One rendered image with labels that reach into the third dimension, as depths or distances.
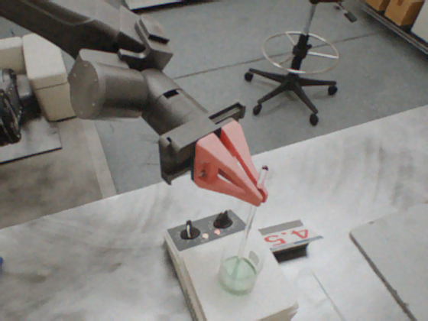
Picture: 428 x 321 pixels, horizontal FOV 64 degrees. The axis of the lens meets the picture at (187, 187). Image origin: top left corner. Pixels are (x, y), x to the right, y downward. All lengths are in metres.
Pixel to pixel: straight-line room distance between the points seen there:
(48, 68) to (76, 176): 0.39
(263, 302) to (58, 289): 0.31
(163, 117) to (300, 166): 0.41
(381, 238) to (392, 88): 1.86
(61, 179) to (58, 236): 0.61
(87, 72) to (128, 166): 1.36
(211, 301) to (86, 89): 0.29
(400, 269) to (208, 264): 0.32
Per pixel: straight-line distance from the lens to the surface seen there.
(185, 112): 0.36
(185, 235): 0.53
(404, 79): 2.58
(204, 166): 0.35
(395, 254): 0.66
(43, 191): 1.22
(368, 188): 0.74
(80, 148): 1.31
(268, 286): 0.47
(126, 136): 1.85
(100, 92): 0.34
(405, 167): 0.81
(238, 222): 0.55
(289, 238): 0.59
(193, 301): 0.48
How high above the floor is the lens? 1.27
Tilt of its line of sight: 53 degrees down
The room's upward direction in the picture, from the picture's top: straight up
